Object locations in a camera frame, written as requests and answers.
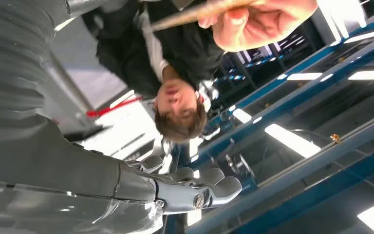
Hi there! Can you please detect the person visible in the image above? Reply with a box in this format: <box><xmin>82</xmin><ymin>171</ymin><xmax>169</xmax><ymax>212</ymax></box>
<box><xmin>95</xmin><ymin>0</ymin><xmax>226</xmax><ymax>143</ymax></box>

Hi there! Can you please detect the dark lit shelving rack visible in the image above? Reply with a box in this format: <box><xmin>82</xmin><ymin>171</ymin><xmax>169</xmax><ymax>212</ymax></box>
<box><xmin>219</xmin><ymin>30</ymin><xmax>307</xmax><ymax>98</ymax></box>

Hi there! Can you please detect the grey kiosk stand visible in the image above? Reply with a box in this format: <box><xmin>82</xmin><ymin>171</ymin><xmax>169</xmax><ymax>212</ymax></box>
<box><xmin>40</xmin><ymin>51</ymin><xmax>110</xmax><ymax>143</ymax></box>

